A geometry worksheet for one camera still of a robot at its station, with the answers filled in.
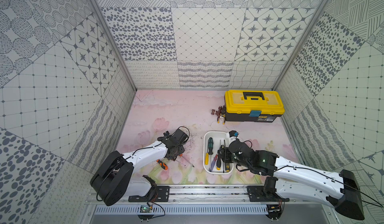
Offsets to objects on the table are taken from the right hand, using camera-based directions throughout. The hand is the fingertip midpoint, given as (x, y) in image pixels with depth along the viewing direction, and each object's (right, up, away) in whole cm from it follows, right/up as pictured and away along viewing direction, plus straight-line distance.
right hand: (220, 153), depth 76 cm
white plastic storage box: (+2, +4, +18) cm, 18 cm away
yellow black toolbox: (+23, +24, +13) cm, 35 cm away
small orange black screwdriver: (-31, -9, +6) cm, 33 cm away
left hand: (-22, -1, +12) cm, 25 cm away
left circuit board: (-37, -26, -4) cm, 45 cm away
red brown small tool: (0, +19, +28) cm, 34 cm away
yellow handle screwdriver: (-6, -6, +10) cm, 13 cm away
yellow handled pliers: (+5, +18, +29) cm, 34 cm away
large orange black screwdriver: (-21, -5, +11) cm, 24 cm away
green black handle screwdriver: (-4, 0, +12) cm, 13 cm away
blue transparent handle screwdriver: (-3, -9, +8) cm, 12 cm away
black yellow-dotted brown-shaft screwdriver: (+5, -9, +6) cm, 12 cm away
